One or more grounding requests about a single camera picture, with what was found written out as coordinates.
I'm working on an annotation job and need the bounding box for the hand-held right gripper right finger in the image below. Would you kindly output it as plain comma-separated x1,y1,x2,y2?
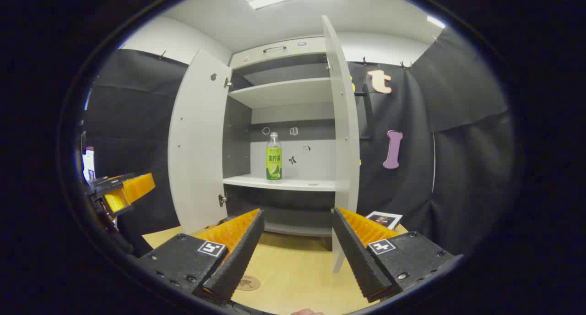
331,207,463,303

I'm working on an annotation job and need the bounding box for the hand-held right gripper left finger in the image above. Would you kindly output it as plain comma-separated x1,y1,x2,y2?
137,208,265,305

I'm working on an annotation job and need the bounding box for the round brown coaster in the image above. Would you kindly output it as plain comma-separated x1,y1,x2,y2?
237,275,261,292

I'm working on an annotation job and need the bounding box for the grey cabinet door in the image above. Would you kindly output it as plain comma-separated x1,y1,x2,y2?
168,49,233,235
322,15,372,273

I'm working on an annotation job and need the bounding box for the green label bottle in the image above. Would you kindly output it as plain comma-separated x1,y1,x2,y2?
266,132,283,181

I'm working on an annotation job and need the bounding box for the white cabinet shelf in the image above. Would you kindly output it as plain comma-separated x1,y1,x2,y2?
228,77,332,109
223,173,339,192

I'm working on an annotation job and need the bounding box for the grey cabinet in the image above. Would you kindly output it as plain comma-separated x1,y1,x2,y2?
223,37,339,251

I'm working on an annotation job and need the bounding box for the white book with dark picture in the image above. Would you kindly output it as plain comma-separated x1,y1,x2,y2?
365,211,403,231

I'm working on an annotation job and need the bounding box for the white carton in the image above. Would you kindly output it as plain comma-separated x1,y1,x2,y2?
81,146,96,182

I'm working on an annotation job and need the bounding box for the black backdrop cloth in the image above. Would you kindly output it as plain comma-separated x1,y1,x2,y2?
82,27,515,256

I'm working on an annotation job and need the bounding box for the cabinet drawer with handle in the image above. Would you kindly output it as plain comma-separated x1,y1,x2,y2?
229,37,327,69

